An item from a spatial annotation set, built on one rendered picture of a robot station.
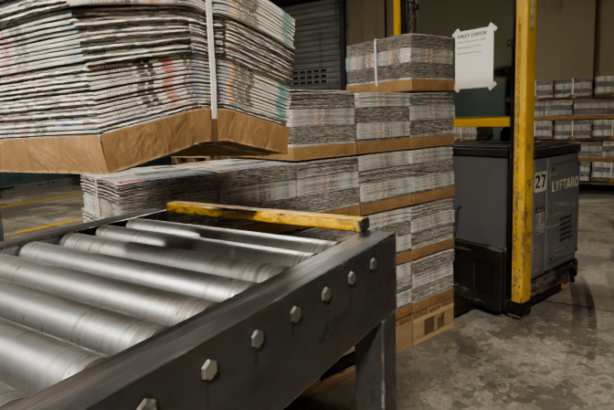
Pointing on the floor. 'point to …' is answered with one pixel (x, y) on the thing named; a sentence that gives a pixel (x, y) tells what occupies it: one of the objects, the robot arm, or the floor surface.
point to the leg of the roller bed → (376, 367)
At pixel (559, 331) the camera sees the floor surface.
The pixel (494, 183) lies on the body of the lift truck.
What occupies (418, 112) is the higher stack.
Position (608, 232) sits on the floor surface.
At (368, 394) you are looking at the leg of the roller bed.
